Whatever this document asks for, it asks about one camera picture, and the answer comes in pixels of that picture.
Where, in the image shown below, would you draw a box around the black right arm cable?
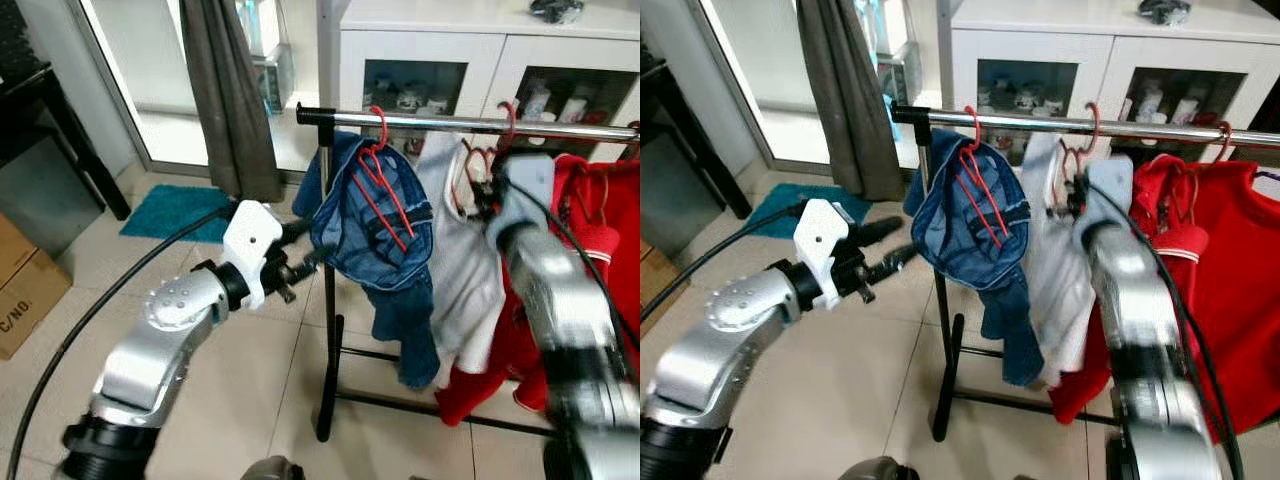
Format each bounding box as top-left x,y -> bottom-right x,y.
510,178 -> 641,356
1095,180 -> 1246,480

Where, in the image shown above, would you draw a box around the red polo with plaid pocket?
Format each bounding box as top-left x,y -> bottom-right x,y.
1050,155 -> 1280,441
435,155 -> 641,426

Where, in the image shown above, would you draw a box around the black and chrome clothes rack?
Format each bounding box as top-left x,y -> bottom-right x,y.
890,103 -> 1280,441
297,103 -> 641,441

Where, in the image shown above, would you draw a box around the coral red plastic hanger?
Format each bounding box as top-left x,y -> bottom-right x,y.
1060,100 -> 1101,191
450,100 -> 521,216

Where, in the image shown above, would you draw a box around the glass sliding door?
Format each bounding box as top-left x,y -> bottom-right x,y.
695,0 -> 951,166
75,0 -> 341,171

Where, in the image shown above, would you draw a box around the bright red thin hanger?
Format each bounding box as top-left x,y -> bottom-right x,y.
955,105 -> 1006,249
350,105 -> 413,251

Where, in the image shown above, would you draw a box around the white shirt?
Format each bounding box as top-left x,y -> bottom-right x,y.
415,135 -> 506,391
1020,135 -> 1096,386

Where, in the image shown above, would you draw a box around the cardboard box with black print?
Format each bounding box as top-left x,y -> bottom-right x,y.
640,245 -> 666,301
0,215 -> 73,361

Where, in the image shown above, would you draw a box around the dark red plastic hanger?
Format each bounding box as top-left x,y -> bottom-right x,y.
568,145 -> 641,229
1170,120 -> 1233,226

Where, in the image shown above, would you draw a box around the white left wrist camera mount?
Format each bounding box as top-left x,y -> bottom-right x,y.
795,198 -> 851,311
222,200 -> 284,311

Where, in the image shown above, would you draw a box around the grey patterned box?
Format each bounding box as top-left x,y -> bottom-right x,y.
255,45 -> 296,116
880,40 -> 923,106

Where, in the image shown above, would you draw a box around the white glass door cabinet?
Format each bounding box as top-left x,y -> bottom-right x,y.
937,0 -> 1280,161
320,0 -> 641,166

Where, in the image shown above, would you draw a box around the grey robot leg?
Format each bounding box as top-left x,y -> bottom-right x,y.
240,455 -> 306,480
838,458 -> 906,480

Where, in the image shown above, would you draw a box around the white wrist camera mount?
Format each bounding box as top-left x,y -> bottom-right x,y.
1080,155 -> 1136,241
222,200 -> 284,311
795,198 -> 851,311
490,153 -> 558,241

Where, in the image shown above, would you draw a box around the grey curtain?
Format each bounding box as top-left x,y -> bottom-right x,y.
180,0 -> 286,204
795,0 -> 901,201

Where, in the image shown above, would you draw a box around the teal floor mat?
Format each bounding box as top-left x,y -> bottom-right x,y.
120,185 -> 236,243
747,183 -> 816,239

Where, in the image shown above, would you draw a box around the black desk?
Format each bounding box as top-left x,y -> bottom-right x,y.
0,0 -> 131,221
640,40 -> 751,221

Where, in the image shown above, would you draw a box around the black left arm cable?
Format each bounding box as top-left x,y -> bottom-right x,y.
640,203 -> 801,321
5,205 -> 236,480

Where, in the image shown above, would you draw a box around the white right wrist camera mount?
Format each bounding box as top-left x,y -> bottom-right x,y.
1080,155 -> 1136,241
490,153 -> 558,241

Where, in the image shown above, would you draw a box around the blue denim jeans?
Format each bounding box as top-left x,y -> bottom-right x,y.
903,128 -> 1046,389
292,130 -> 441,391

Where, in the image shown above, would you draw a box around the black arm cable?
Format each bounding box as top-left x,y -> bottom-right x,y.
5,205 -> 236,480
1095,180 -> 1246,480
510,178 -> 641,356
640,203 -> 801,321

